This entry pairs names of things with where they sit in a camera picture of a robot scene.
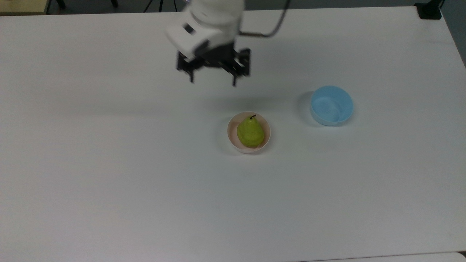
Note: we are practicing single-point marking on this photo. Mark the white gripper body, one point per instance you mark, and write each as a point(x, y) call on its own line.
point(196, 34)

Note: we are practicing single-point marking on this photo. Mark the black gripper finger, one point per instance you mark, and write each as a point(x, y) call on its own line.
point(185, 65)
point(241, 63)

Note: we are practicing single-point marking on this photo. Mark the green pear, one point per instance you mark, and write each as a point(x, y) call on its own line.
point(250, 133)

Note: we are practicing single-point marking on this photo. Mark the pink plastic bowl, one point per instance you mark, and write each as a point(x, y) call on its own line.
point(267, 133)

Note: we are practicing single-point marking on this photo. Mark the blue plastic bowl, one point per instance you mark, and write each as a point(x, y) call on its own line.
point(331, 105)

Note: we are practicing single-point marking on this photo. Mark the black tripod legs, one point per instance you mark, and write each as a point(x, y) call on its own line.
point(151, 5)

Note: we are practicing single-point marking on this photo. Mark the black chair leg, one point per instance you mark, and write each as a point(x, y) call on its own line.
point(60, 3)
point(114, 3)

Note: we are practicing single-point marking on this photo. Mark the wooden furniture piece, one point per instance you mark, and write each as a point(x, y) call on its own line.
point(22, 6)

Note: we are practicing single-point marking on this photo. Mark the black table clamp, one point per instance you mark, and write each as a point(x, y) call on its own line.
point(429, 10)

